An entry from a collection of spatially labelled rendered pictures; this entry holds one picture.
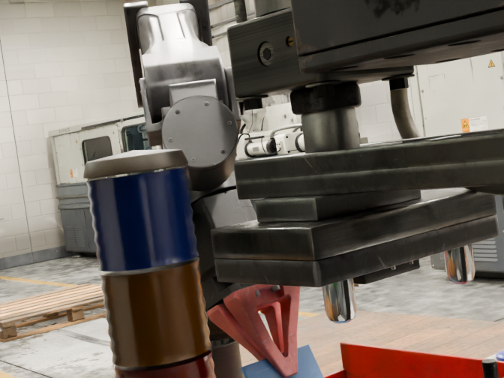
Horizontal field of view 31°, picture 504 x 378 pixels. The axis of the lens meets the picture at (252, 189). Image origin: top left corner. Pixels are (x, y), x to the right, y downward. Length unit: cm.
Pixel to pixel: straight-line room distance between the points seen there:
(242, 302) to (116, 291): 37
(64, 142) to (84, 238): 128
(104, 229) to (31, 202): 1184
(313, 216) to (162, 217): 25
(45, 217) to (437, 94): 691
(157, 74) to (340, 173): 25
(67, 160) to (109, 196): 1149
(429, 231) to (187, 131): 19
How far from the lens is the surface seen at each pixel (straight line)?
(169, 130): 67
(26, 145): 1218
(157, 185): 32
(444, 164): 50
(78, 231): 1177
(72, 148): 1164
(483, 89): 632
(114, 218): 33
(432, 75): 661
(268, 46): 59
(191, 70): 76
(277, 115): 889
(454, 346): 121
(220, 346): 102
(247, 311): 70
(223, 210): 71
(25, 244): 1213
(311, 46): 53
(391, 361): 98
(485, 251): 644
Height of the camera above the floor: 120
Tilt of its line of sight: 3 degrees down
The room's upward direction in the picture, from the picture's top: 8 degrees counter-clockwise
